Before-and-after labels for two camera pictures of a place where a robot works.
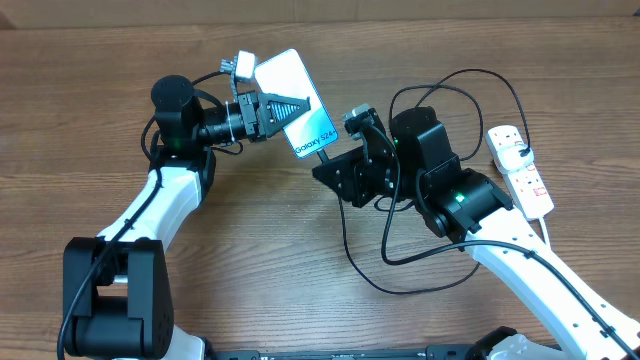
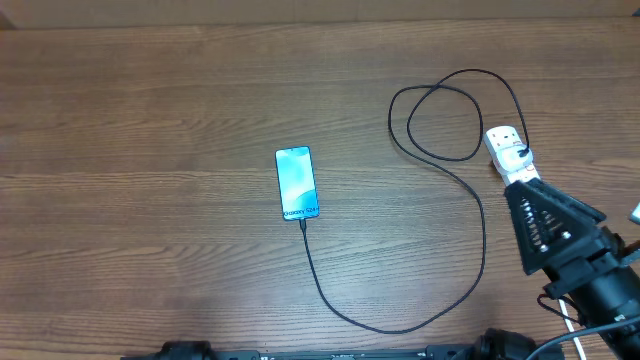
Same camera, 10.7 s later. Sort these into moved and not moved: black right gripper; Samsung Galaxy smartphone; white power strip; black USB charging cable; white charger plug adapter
Moved: Samsung Galaxy smartphone; black right gripper; black USB charging cable
Not moved: white power strip; white charger plug adapter
